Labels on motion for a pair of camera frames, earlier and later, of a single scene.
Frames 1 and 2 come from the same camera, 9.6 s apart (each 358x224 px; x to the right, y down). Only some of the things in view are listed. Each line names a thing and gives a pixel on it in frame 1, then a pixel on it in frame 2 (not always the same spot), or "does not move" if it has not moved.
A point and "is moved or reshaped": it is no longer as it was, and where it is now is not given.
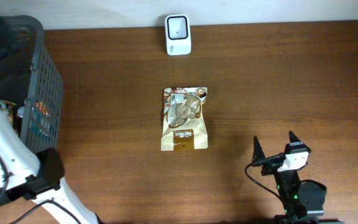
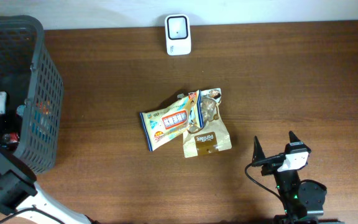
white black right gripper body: (271, 164) does not move
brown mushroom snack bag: (183, 127) -> (213, 137)
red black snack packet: (10, 109) is moved or reshaped
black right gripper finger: (258, 153) does not move
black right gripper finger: (293, 138) does not move
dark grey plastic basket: (21, 70) does not move
